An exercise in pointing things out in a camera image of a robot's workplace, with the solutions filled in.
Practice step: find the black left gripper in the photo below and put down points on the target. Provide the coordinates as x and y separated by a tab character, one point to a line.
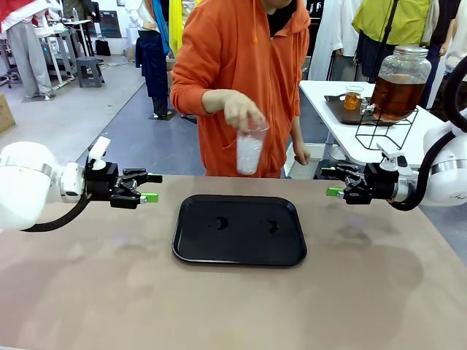
100	184

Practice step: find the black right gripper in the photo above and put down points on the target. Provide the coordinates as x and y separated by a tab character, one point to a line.
383	184

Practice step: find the short clear iced cup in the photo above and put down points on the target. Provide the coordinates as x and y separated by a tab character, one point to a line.
354	100

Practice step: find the glass tea dispenser jar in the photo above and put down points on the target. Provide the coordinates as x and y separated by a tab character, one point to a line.
401	95

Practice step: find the tall clear iced cup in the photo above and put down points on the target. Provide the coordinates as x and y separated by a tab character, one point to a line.
250	156

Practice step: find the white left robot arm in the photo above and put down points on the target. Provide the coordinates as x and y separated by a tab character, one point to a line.
22	182

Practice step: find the person's right forearm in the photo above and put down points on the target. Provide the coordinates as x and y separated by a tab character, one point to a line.
215	100

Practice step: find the person's left forearm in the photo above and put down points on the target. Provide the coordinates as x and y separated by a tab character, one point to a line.
296	131

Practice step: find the person's left hand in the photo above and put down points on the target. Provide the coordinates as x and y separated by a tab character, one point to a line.
301	153

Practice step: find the person's right hand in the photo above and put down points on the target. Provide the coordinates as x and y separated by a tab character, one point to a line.
241	111

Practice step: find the white plastic bin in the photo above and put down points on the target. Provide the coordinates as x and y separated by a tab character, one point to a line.
310	169

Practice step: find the brown serving tray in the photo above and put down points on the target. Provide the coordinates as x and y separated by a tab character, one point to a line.
335	109

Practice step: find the white side table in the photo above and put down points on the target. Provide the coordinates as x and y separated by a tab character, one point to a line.
317	89

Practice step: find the brown cardboard box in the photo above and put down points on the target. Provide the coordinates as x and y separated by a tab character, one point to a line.
6	114
169	78

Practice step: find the black plastic serving tray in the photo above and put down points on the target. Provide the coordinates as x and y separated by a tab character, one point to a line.
241	248

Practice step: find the grey plastic stool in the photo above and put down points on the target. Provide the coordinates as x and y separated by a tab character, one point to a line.
89	65

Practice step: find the mannequin with blue skirt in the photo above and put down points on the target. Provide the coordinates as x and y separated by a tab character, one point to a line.
149	54

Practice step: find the black handbag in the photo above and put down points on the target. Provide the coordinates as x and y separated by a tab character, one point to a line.
103	47

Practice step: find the mannequin with yellow scarf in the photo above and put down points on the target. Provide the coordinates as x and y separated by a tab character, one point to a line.
177	25

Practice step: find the person in orange hoodie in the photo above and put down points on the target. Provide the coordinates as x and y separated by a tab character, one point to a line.
237	54

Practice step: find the white standing desk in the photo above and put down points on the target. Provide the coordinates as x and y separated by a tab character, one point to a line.
63	32

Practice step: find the mannequin with lime jacket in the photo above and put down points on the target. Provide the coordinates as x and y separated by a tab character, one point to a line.
401	18

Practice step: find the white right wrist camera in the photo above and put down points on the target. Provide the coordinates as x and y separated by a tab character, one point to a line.
392	158

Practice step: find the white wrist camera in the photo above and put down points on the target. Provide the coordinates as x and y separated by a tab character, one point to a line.
99	149
392	158

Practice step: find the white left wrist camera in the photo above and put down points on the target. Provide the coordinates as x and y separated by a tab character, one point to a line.
99	149

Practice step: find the dark wall poster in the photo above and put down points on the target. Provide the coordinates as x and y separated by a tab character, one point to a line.
109	25

